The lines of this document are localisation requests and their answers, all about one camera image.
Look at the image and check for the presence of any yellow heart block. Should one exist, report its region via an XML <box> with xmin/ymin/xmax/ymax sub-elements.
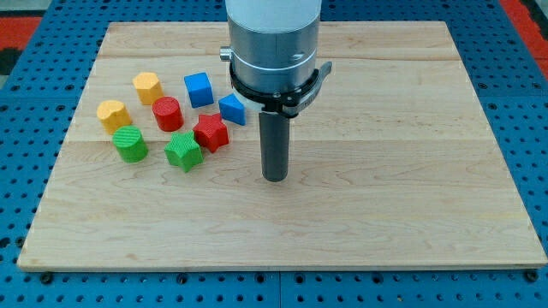
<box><xmin>96</xmin><ymin>100</ymin><xmax>132</xmax><ymax>135</ymax></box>

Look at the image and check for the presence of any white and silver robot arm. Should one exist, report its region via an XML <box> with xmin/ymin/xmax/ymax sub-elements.
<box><xmin>220</xmin><ymin>0</ymin><xmax>332</xmax><ymax>182</ymax></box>

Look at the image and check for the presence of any red cylinder block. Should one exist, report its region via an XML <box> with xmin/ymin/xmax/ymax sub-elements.
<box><xmin>152</xmin><ymin>96</ymin><xmax>184</xmax><ymax>132</ymax></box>

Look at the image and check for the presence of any green cylinder block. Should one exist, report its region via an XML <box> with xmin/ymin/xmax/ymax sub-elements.
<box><xmin>112</xmin><ymin>125</ymin><xmax>148</xmax><ymax>163</ymax></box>

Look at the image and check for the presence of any yellow hexagon block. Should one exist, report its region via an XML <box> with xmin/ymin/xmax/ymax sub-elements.
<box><xmin>132</xmin><ymin>72</ymin><xmax>164</xmax><ymax>105</ymax></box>

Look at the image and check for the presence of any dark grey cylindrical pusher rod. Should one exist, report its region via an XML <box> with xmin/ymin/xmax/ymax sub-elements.
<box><xmin>259</xmin><ymin>113</ymin><xmax>290</xmax><ymax>182</ymax></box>

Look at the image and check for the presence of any red star block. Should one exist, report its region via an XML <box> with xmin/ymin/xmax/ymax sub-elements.
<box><xmin>193</xmin><ymin>113</ymin><xmax>229</xmax><ymax>153</ymax></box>

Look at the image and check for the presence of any green star block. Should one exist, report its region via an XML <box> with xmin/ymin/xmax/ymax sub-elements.
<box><xmin>164</xmin><ymin>131</ymin><xmax>204</xmax><ymax>173</ymax></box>

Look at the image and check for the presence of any black clamp ring mount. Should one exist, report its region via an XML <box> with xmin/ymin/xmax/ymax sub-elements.
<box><xmin>229</xmin><ymin>62</ymin><xmax>332</xmax><ymax>118</ymax></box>

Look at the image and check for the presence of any blue triangle block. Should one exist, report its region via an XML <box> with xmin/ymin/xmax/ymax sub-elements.
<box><xmin>218</xmin><ymin>94</ymin><xmax>247</xmax><ymax>126</ymax></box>

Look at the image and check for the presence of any blue cube block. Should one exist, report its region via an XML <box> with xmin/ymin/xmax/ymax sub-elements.
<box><xmin>183</xmin><ymin>72</ymin><xmax>214</xmax><ymax>109</ymax></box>

